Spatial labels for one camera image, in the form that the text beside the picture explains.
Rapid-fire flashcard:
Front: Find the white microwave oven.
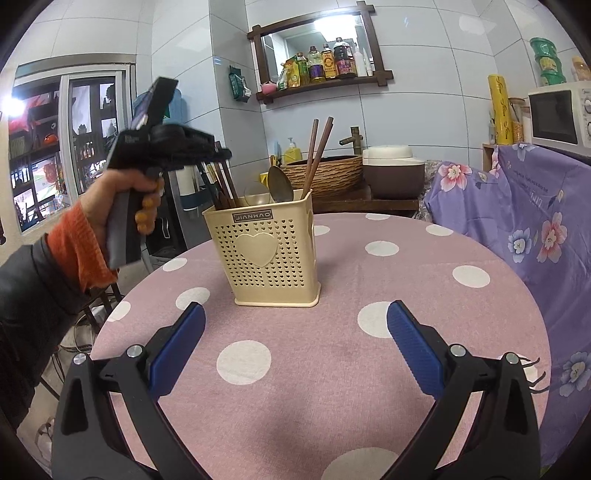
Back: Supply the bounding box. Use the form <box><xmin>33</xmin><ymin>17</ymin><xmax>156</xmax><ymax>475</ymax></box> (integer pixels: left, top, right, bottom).
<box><xmin>527</xmin><ymin>82</ymin><xmax>591</xmax><ymax>157</ymax></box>

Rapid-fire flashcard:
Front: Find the blue water jug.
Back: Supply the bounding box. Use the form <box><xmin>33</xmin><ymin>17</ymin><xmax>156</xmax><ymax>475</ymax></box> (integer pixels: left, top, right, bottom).
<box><xmin>167</xmin><ymin>88</ymin><xmax>184</xmax><ymax>124</ymax></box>

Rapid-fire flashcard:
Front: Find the yellow green pouch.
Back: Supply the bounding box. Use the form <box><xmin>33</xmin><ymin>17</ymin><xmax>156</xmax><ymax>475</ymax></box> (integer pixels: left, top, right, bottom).
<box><xmin>276</xmin><ymin>58</ymin><xmax>298</xmax><ymax>90</ymax></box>

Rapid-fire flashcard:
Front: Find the glass jar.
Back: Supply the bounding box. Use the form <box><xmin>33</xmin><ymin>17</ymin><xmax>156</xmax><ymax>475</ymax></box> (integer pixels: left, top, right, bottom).
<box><xmin>509</xmin><ymin>98</ymin><xmax>531</xmax><ymax>144</ymax></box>

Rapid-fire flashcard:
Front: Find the dark chopstick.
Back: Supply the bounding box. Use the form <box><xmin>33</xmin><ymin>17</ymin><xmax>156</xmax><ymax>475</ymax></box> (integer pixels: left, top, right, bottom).
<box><xmin>201</xmin><ymin>164</ymin><xmax>225</xmax><ymax>210</ymax></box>

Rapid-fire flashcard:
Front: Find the yellow label amber bottle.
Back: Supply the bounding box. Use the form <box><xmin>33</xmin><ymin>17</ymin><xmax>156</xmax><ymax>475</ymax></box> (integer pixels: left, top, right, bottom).
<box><xmin>321</xmin><ymin>43</ymin><xmax>338</xmax><ymax>80</ymax></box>

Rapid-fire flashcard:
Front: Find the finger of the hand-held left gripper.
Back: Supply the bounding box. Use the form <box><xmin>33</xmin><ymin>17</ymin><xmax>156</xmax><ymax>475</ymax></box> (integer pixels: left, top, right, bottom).
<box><xmin>203</xmin><ymin>142</ymin><xmax>234</xmax><ymax>164</ymax></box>

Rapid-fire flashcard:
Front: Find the brown white rice cooker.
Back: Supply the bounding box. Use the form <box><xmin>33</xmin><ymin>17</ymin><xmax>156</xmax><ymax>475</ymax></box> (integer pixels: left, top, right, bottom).
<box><xmin>361</xmin><ymin>144</ymin><xmax>426</xmax><ymax>201</ymax></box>

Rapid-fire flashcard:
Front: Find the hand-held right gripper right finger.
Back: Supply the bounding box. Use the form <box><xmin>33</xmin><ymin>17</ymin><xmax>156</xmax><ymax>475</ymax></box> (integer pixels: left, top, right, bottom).
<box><xmin>386</xmin><ymin>299</ymin><xmax>541</xmax><ymax>480</ymax></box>

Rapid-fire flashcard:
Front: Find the purple floral cloth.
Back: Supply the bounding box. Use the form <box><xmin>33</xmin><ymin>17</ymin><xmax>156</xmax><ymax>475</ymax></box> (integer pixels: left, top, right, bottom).
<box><xmin>418</xmin><ymin>143</ymin><xmax>591</xmax><ymax>472</ymax></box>

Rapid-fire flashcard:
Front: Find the pink polka dot tablecloth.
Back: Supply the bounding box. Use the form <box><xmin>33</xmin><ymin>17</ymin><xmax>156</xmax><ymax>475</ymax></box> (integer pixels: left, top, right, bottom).
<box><xmin>90</xmin><ymin>212</ymin><xmax>552</xmax><ymax>480</ymax></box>

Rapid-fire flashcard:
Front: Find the short yellow roll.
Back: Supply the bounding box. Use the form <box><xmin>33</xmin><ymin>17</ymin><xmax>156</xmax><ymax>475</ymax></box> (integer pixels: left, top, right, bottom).
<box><xmin>488</xmin><ymin>74</ymin><xmax>514</xmax><ymax>146</ymax></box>

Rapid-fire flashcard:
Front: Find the person's left hand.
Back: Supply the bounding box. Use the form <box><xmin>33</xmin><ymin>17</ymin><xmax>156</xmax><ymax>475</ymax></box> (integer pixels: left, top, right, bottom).
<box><xmin>81</xmin><ymin>168</ymin><xmax>166</xmax><ymax>260</ymax></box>

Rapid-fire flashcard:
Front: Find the cream perforated utensil holder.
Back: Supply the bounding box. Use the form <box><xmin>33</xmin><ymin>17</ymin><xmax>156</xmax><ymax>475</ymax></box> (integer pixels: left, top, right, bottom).
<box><xmin>202</xmin><ymin>188</ymin><xmax>321</xmax><ymax>308</ymax></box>

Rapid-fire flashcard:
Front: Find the metal spoon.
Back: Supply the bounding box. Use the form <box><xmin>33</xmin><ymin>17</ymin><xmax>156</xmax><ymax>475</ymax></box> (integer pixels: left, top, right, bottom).
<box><xmin>242</xmin><ymin>182</ymin><xmax>273</xmax><ymax>208</ymax></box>
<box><xmin>268</xmin><ymin>165</ymin><xmax>295</xmax><ymax>204</ymax></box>

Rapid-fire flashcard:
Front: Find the purple label oil bottle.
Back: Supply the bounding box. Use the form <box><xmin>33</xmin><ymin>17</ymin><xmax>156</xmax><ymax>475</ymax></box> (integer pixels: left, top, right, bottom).
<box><xmin>307</xmin><ymin>45</ymin><xmax>325</xmax><ymax>84</ymax></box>

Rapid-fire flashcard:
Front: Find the black water dispenser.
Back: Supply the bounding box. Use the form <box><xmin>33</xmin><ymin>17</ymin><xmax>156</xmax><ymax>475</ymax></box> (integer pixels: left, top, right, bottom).
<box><xmin>148</xmin><ymin>171</ymin><xmax>206</xmax><ymax>261</ymax></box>

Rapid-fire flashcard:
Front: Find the dark wooden side table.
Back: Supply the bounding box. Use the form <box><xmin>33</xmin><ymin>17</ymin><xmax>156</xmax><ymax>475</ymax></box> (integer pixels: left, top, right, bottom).
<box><xmin>311</xmin><ymin>185</ymin><xmax>422</xmax><ymax>219</ymax></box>

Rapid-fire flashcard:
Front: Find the woven basket basin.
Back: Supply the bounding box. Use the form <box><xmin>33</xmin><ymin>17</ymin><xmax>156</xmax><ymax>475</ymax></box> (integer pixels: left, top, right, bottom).
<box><xmin>281</xmin><ymin>154</ymin><xmax>365</xmax><ymax>200</ymax></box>

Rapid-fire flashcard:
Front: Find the yellow soap bottle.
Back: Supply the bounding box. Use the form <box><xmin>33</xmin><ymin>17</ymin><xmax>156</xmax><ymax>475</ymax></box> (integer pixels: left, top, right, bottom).
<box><xmin>283</xmin><ymin>137</ymin><xmax>303</xmax><ymax>166</ymax></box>

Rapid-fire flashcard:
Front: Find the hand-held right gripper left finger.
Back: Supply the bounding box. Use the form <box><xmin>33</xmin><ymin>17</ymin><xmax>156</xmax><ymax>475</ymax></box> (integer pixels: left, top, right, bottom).
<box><xmin>51</xmin><ymin>301</ymin><xmax>207</xmax><ymax>480</ymax></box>

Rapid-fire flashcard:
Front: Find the person's left forearm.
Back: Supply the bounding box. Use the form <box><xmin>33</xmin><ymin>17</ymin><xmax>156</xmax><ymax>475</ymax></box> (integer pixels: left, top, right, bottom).
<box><xmin>0</xmin><ymin>203</ymin><xmax>120</xmax><ymax>432</ymax></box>

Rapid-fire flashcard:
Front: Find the bamboo faucet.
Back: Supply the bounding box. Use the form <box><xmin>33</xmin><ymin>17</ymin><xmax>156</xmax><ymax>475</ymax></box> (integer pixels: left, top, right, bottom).
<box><xmin>338</xmin><ymin>126</ymin><xmax>365</xmax><ymax>155</ymax></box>

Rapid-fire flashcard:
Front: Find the sliding window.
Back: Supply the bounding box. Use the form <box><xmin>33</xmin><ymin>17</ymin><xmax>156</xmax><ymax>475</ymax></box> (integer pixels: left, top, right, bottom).
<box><xmin>9</xmin><ymin>53</ymin><xmax>137</xmax><ymax>234</ymax></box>

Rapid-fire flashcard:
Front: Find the dark sauce bottle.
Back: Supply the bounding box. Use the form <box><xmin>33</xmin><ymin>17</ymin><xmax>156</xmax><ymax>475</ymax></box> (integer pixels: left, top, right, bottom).
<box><xmin>333</xmin><ymin>37</ymin><xmax>357</xmax><ymax>79</ymax></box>

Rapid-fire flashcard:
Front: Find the wooden framed mirror shelf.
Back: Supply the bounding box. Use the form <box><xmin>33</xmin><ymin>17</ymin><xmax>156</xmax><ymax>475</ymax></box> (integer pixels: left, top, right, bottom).
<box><xmin>247</xmin><ymin>0</ymin><xmax>394</xmax><ymax>104</ymax></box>

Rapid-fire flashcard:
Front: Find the green hanging packet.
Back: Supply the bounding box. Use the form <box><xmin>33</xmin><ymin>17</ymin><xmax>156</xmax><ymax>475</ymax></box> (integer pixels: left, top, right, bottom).
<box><xmin>228</xmin><ymin>65</ymin><xmax>252</xmax><ymax>103</ymax></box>

